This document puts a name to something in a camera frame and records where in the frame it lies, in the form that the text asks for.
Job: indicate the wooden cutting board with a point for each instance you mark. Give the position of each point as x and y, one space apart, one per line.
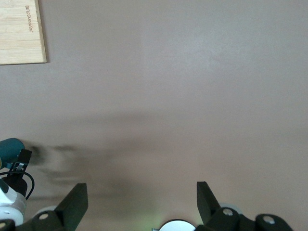
19 36

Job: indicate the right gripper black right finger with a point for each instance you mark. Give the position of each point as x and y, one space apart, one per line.
211 216

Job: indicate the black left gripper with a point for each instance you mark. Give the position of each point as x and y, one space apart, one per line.
16 184

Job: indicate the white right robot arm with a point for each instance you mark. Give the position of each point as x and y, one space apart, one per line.
175 226

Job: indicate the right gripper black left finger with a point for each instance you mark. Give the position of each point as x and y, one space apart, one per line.
72 211

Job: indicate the teal cup with yellow inside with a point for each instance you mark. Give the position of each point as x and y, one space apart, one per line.
9 150

